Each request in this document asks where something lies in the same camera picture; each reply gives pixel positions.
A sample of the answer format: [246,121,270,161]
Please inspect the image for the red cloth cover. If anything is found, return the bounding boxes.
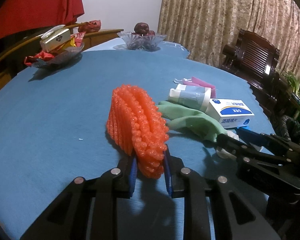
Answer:
[0,0,84,39]

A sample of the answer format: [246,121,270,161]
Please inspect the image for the glass snack dish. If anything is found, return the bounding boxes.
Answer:
[30,42,84,69]

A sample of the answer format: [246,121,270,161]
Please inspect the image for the dark wooden armchair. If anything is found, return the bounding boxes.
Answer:
[218,28,281,100]

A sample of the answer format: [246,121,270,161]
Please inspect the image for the dark wooden side table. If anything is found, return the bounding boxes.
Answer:
[267,72,300,122]

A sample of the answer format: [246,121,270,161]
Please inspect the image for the orange foam fruit net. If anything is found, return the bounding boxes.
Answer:
[106,85,169,179]

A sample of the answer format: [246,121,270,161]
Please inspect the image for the patterned beige curtain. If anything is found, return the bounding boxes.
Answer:
[158,0,300,78]

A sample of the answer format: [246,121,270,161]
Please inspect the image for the potted green plant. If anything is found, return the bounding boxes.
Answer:
[276,71,300,96]

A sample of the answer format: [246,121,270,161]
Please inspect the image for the red snack wrappers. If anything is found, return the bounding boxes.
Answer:
[24,31,85,68]

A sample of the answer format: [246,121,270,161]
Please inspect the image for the white blue paper cup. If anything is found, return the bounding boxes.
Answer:
[168,84,211,112]

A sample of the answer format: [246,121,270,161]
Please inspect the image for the dark red apple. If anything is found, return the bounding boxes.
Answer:
[133,22,155,36]

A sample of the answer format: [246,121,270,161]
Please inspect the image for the wooden sideboard cabinet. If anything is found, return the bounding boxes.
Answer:
[0,22,125,98]

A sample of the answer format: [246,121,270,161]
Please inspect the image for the small cream carton box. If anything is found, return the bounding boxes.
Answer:
[40,28,71,53]

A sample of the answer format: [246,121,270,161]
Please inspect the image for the blue tablecloth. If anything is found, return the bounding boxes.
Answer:
[0,50,273,239]

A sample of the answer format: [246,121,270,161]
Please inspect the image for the green rubber glove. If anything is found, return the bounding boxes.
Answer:
[157,101,228,142]

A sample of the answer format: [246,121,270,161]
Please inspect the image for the white blue cotton box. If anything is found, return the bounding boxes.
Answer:
[206,99,255,128]

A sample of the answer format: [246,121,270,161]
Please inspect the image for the black lined trash bin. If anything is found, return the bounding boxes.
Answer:
[275,115,300,145]

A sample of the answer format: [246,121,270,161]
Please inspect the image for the glass fruit bowl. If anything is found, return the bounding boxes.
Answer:
[117,31,167,51]

